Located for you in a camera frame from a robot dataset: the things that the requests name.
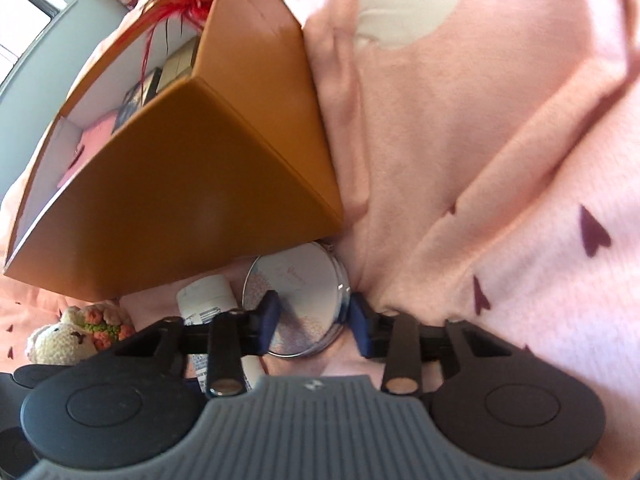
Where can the dark illustrated card box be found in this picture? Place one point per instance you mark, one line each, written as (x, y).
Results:
(132, 102)

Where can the window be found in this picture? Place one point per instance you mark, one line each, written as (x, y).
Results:
(25, 15)

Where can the pink printed blanket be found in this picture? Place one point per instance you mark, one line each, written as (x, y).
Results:
(475, 135)

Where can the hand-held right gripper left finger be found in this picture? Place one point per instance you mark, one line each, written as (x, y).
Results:
(267, 320)

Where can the round silver tin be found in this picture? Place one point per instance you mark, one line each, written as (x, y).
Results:
(300, 300)

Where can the white crochet plush toy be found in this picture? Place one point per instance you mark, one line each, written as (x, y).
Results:
(55, 342)

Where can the pink snap wallet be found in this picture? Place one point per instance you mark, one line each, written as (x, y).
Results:
(97, 135)

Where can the gold box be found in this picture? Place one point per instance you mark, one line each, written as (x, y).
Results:
(182, 62)

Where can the white cream bottle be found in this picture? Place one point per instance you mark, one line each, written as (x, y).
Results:
(205, 297)

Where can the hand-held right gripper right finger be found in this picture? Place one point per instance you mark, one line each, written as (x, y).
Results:
(357, 325)

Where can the orange cardboard box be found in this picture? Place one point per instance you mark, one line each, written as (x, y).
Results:
(200, 170)

